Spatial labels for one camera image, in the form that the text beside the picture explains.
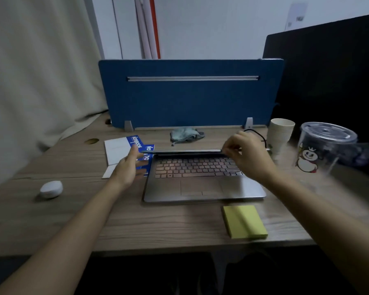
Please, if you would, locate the person's right hand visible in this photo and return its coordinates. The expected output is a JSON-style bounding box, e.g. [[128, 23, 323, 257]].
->
[[222, 130, 279, 185]]

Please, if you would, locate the person's left hand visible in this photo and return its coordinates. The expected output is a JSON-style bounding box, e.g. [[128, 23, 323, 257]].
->
[[109, 144, 150, 191]]

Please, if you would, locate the blue and white notebook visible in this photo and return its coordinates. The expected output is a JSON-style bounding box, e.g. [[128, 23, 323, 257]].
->
[[138, 143, 155, 162], [102, 164, 150, 179], [104, 135, 144, 166]]

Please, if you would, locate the silver laptop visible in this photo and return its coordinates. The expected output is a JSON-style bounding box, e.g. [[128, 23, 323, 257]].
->
[[143, 149, 267, 203]]

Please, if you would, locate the yellow sticky note pad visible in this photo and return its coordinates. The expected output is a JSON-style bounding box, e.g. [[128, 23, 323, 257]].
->
[[223, 205, 269, 240]]

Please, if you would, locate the grey cleaning cloth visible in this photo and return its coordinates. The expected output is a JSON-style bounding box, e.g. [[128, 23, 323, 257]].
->
[[169, 127, 205, 144]]

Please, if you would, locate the white earbud case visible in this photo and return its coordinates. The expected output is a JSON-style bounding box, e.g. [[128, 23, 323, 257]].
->
[[39, 180, 64, 200]]

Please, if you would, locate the person's left forearm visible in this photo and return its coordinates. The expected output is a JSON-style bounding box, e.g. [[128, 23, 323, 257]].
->
[[0, 179, 127, 295]]

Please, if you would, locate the person's right forearm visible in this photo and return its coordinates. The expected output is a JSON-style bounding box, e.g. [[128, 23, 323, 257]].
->
[[260, 172, 369, 295]]

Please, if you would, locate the wooden desk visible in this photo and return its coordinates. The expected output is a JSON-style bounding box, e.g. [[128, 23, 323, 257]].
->
[[0, 112, 369, 259]]

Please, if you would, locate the blue desk divider panel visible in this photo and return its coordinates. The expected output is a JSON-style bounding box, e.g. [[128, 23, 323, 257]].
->
[[98, 58, 285, 129]]

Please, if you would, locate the stack of white paper cups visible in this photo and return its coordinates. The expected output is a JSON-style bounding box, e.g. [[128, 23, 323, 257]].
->
[[266, 118, 296, 159]]

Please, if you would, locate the clear cartoon plastic cup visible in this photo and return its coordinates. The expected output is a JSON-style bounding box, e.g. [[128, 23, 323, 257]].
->
[[295, 122, 358, 179]]

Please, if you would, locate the blue plastic tissue pack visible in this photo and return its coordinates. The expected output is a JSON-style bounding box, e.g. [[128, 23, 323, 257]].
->
[[341, 143, 369, 168]]

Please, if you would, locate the black divider panel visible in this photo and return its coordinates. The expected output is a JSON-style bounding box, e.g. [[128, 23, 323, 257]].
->
[[262, 12, 369, 151]]

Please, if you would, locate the beige curtain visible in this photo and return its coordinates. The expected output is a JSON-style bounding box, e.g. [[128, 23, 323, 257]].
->
[[0, 0, 108, 194]]

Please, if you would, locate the white tube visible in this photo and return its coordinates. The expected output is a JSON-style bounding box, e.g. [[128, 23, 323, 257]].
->
[[140, 0, 158, 60], [134, 0, 151, 60]]

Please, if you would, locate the white paper notice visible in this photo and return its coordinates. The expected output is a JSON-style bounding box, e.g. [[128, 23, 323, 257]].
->
[[284, 2, 309, 31]]

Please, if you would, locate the red strip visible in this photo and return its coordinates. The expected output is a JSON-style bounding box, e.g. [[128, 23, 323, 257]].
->
[[149, 0, 161, 60]]

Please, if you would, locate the black cable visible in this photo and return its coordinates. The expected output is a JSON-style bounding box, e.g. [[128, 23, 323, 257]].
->
[[243, 128, 268, 150]]

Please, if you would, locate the silver divider rail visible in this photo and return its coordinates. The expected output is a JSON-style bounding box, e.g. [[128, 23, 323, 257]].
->
[[127, 75, 260, 82]]

